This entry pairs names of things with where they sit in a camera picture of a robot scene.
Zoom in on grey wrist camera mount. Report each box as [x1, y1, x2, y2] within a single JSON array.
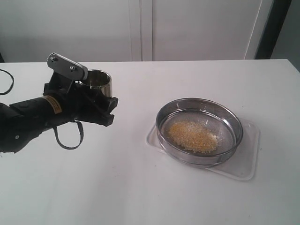
[[46, 52, 88, 81]]

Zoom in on yellow and white grains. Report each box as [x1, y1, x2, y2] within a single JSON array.
[[168, 120, 218, 154]]

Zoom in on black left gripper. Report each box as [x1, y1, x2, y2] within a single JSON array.
[[43, 72, 119, 127]]

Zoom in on clear plastic tray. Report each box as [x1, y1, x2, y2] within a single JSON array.
[[146, 118, 260, 181]]

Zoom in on stainless steel cup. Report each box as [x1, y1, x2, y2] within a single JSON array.
[[79, 69, 112, 98]]

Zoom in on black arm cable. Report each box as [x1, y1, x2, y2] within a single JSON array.
[[0, 68, 84, 150]]

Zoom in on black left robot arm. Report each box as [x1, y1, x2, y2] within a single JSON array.
[[0, 70, 118, 153]]

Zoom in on round steel mesh sieve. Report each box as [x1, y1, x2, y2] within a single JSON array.
[[155, 98, 243, 167]]

